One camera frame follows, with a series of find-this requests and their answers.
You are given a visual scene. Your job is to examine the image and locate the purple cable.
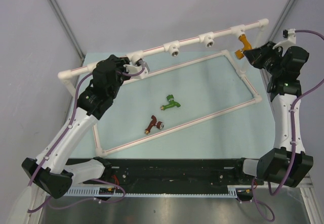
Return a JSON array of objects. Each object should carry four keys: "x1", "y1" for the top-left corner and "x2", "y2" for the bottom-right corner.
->
[
  {"x1": 27, "y1": 68, "x2": 147, "y2": 213},
  {"x1": 253, "y1": 29, "x2": 324, "y2": 221}
]

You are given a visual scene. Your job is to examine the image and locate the aluminium frame post left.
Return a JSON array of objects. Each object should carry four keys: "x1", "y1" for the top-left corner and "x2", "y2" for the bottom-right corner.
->
[{"x1": 47, "y1": 0, "x2": 85, "y2": 62}]

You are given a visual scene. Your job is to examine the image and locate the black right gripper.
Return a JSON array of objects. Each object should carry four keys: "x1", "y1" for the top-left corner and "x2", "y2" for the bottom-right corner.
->
[{"x1": 243, "y1": 40, "x2": 284, "y2": 76}]

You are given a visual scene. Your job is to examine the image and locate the dark red water faucet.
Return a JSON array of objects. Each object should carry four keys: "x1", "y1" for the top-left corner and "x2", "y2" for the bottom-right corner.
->
[{"x1": 144, "y1": 115, "x2": 164, "y2": 135}]

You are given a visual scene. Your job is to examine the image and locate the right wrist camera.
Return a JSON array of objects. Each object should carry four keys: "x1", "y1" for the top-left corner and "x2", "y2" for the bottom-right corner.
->
[{"x1": 273, "y1": 29, "x2": 296, "y2": 51}]

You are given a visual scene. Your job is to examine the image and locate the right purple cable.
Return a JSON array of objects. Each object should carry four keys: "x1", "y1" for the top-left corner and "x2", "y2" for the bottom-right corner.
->
[{"x1": 253, "y1": 29, "x2": 324, "y2": 221}]

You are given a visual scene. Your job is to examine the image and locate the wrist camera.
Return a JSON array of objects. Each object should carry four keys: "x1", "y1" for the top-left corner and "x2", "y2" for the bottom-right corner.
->
[
  {"x1": 124, "y1": 59, "x2": 150, "y2": 79},
  {"x1": 273, "y1": 29, "x2": 296, "y2": 51}
]

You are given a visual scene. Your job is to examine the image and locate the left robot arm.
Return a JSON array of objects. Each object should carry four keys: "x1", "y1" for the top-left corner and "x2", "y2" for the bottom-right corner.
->
[{"x1": 22, "y1": 55, "x2": 130, "y2": 199}]

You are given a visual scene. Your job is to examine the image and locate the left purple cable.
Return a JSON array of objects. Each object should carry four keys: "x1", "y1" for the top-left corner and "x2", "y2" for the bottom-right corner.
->
[{"x1": 27, "y1": 68, "x2": 147, "y2": 213}]

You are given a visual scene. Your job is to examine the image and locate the aluminium frame post right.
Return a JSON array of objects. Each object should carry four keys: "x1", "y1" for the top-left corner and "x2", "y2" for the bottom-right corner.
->
[{"x1": 260, "y1": 0, "x2": 308, "y2": 58}]

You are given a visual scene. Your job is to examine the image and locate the aluminium frame post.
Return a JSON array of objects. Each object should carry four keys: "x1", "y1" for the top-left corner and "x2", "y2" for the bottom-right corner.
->
[
  {"x1": 47, "y1": 0, "x2": 85, "y2": 62},
  {"x1": 260, "y1": 0, "x2": 308, "y2": 58}
]

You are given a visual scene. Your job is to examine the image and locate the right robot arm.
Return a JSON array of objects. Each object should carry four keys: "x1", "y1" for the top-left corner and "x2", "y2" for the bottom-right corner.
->
[{"x1": 233, "y1": 41, "x2": 313, "y2": 188}]

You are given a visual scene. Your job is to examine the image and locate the green water faucet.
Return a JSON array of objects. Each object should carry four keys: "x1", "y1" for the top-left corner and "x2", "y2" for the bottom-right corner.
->
[{"x1": 160, "y1": 95, "x2": 181, "y2": 110}]

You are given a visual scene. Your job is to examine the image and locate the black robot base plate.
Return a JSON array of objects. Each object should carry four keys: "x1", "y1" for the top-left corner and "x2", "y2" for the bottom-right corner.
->
[{"x1": 63, "y1": 158, "x2": 265, "y2": 194}]

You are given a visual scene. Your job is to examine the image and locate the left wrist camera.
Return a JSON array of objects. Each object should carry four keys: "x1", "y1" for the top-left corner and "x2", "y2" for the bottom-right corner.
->
[{"x1": 124, "y1": 59, "x2": 150, "y2": 79}]

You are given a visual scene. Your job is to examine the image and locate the light blue table mat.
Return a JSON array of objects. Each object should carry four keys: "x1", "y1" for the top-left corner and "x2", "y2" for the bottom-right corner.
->
[{"x1": 57, "y1": 51, "x2": 292, "y2": 160}]

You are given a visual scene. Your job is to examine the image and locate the yellow water faucet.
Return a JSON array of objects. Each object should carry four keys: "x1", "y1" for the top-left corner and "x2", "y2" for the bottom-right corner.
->
[{"x1": 235, "y1": 34, "x2": 253, "y2": 60}]

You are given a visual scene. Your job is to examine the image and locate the white PVC pipe frame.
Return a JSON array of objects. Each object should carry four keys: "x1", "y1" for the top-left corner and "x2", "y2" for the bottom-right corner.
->
[{"x1": 72, "y1": 19, "x2": 269, "y2": 158}]

